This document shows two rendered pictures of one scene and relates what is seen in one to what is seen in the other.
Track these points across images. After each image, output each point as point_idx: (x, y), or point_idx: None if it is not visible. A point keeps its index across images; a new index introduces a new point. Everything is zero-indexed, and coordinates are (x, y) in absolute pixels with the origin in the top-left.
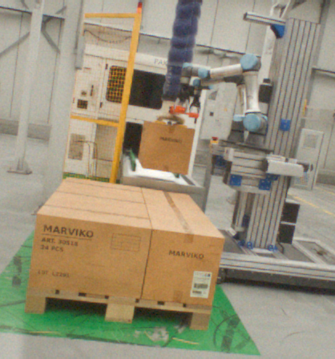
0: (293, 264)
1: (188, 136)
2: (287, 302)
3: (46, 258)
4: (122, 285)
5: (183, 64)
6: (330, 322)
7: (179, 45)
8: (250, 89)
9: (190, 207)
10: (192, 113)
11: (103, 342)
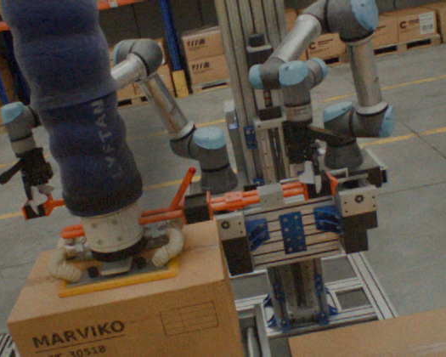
0: (374, 274)
1: (221, 240)
2: (415, 312)
3: None
4: None
5: (298, 70)
6: None
7: (94, 20)
8: (375, 65)
9: (438, 321)
10: (47, 201)
11: None
